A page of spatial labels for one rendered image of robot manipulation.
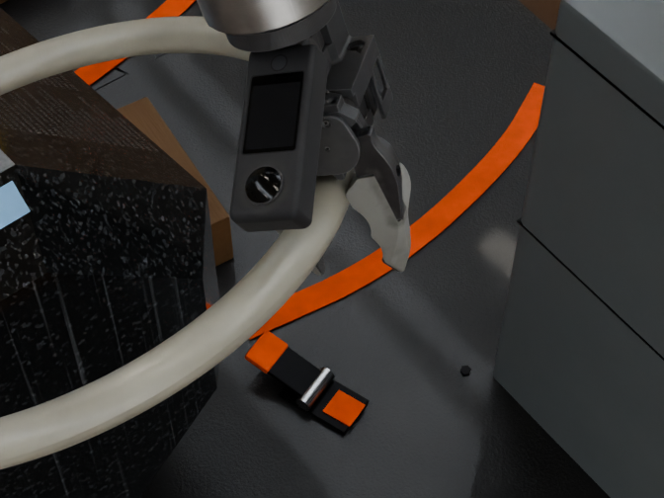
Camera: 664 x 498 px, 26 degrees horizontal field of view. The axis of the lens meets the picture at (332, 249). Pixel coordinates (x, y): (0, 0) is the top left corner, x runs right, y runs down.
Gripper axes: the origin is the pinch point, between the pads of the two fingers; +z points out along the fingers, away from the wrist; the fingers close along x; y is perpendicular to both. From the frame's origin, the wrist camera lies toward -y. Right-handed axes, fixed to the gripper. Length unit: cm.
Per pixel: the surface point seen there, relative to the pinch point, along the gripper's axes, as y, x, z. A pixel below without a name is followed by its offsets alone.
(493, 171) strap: 124, 31, 89
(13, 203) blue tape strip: 33, 52, 18
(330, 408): 71, 49, 93
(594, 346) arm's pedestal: 69, 5, 77
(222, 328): -13.3, 2.9, -7.2
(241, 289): -10.4, 2.5, -7.7
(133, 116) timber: 109, 85, 61
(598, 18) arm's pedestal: 66, -5, 24
